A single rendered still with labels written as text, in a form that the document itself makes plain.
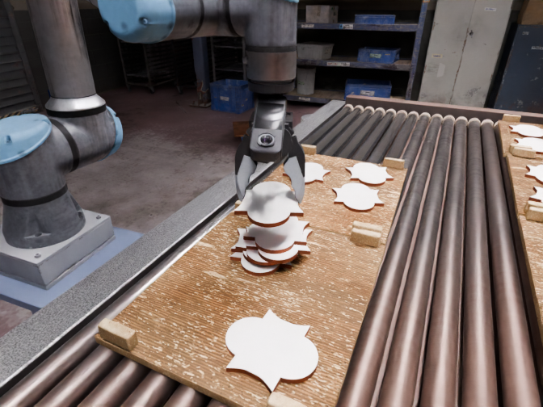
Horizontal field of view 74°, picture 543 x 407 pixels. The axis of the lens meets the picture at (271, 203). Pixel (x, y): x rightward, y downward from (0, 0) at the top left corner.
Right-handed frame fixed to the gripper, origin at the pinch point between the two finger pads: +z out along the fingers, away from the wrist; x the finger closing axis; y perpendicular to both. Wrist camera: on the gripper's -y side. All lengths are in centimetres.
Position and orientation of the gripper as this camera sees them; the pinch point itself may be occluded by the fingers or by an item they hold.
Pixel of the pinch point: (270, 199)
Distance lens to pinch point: 63.7
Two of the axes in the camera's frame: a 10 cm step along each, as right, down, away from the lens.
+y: 0.7, -4.9, 8.7
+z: 0.0, 8.7, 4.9
